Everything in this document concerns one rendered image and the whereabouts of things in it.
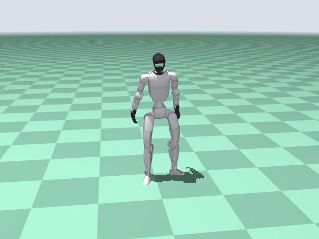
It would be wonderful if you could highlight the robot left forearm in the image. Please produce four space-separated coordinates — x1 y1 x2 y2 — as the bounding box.
172 95 179 109

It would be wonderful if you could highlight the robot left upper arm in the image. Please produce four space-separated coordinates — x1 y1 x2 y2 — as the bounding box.
169 72 180 97

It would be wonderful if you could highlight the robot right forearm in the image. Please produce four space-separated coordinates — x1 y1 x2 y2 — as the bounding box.
131 92 140 113

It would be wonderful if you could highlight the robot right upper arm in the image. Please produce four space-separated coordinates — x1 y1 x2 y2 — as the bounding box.
136 74 149 100

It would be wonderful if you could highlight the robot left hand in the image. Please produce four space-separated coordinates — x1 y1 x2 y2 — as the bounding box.
174 105 180 119

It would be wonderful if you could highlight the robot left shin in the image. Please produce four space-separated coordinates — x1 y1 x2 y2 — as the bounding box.
168 144 179 171

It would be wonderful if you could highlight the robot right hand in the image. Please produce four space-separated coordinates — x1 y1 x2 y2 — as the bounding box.
131 110 137 123

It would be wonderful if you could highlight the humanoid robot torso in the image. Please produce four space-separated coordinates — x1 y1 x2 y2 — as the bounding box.
148 70 170 119

